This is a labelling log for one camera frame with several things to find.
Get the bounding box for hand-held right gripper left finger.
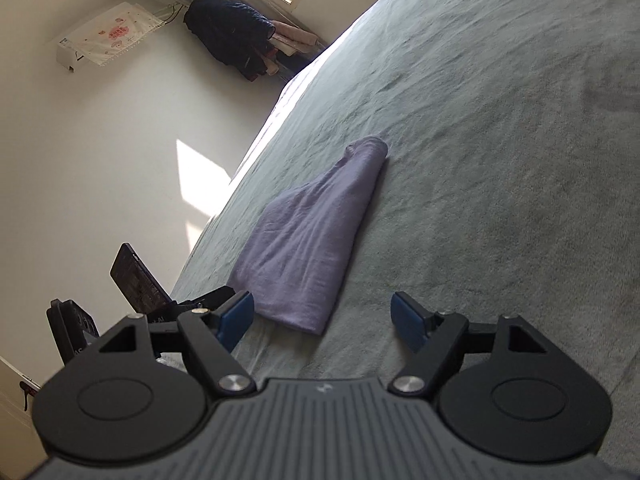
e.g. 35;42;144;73
97;290;257;396

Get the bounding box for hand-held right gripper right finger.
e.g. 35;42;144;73
390;290;551;396

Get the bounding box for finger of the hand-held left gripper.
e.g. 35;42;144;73
149;286;237;335

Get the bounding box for lilac pants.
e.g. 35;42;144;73
227;135;390;336

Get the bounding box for white furniture panel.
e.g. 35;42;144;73
0;355;48;480

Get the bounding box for grey bed cover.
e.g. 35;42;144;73
170;0;640;480

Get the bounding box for dark hanging jacket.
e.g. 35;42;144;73
184;0;276;81

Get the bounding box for covered wall air conditioner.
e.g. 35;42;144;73
56;1;166;73

